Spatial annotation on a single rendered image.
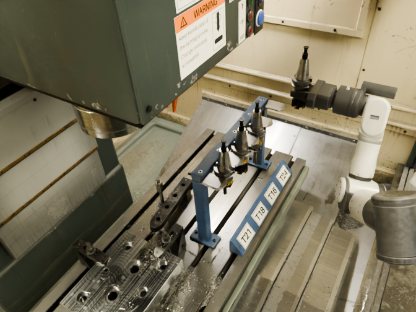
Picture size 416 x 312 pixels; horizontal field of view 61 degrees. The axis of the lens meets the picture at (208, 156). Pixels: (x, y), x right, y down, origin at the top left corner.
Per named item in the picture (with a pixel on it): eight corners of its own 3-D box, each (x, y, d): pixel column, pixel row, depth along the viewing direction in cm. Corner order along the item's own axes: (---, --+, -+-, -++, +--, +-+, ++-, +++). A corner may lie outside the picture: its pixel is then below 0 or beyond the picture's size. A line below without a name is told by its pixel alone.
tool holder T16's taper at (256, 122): (251, 122, 122) (252, 106, 117) (264, 124, 121) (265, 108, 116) (248, 130, 119) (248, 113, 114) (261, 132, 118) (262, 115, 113)
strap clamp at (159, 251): (186, 244, 125) (182, 218, 115) (164, 275, 116) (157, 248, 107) (178, 241, 126) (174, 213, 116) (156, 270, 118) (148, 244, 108)
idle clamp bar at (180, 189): (195, 191, 144) (193, 179, 139) (161, 240, 127) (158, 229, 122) (184, 187, 146) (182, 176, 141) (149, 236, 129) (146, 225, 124)
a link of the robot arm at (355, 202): (372, 219, 112) (404, 236, 89) (330, 211, 113) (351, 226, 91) (379, 183, 111) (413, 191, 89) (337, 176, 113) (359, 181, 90)
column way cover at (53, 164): (111, 177, 152) (75, 67, 118) (16, 264, 122) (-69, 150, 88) (103, 173, 154) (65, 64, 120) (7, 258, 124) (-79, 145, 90)
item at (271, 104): (286, 105, 131) (287, 103, 131) (281, 112, 128) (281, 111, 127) (269, 101, 134) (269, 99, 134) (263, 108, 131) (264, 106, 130)
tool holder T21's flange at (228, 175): (218, 164, 111) (218, 158, 109) (237, 168, 109) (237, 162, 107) (211, 177, 107) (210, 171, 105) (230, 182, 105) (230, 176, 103)
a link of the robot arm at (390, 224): (402, 240, 89) (430, 256, 76) (364, 242, 90) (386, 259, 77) (397, 194, 89) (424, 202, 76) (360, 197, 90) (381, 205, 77)
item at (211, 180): (229, 181, 104) (229, 179, 103) (221, 192, 101) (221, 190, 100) (209, 173, 107) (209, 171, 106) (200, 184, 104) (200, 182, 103)
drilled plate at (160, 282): (183, 267, 114) (182, 259, 110) (123, 352, 95) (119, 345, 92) (129, 238, 123) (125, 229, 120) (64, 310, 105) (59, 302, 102)
